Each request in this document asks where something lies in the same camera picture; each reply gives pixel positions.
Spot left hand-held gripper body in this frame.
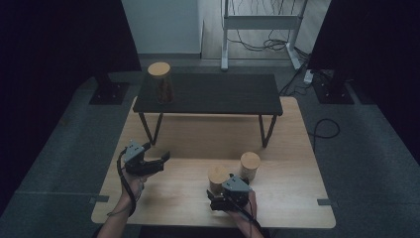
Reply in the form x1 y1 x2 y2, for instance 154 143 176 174
123 138 165 178

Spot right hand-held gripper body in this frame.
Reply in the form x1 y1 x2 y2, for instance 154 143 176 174
209 175 254 212

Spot glass jar dried red chili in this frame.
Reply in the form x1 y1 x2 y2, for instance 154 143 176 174
207 165 230 195

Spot small glass jar wooden lid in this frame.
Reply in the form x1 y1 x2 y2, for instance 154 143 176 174
239 151 262 182

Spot tall glass jar star anise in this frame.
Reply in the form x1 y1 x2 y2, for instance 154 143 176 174
147 61 175 106

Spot black low shelf table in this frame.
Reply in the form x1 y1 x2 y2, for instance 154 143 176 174
132 72 284 149

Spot person's right hand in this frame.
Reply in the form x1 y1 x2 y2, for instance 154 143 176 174
227 189 260 230

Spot person's left hand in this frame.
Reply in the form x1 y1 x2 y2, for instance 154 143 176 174
120 171 149 203

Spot black stand base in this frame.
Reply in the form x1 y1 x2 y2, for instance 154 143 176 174
312 69 357 106
88 72 131 106

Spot dark curtain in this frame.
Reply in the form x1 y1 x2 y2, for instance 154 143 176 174
307 0 420 167
0 0 143 216

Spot right hand-held gripper black cable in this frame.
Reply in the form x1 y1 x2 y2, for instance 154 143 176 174
231 194 265 238

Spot hand-held gripper black cable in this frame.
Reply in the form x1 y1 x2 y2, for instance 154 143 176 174
231 194 265 238
116 148 138 218

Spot left hand-held gripper black cable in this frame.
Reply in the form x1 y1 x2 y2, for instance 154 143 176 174
116 148 138 218

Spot looped black floor cable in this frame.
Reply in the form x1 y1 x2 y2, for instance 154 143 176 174
308 117 342 154

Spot bundle of black floor cables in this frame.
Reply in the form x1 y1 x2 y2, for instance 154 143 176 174
227 0 311 63

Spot white metal desk frame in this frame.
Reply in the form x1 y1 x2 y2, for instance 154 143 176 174
220 0 310 72

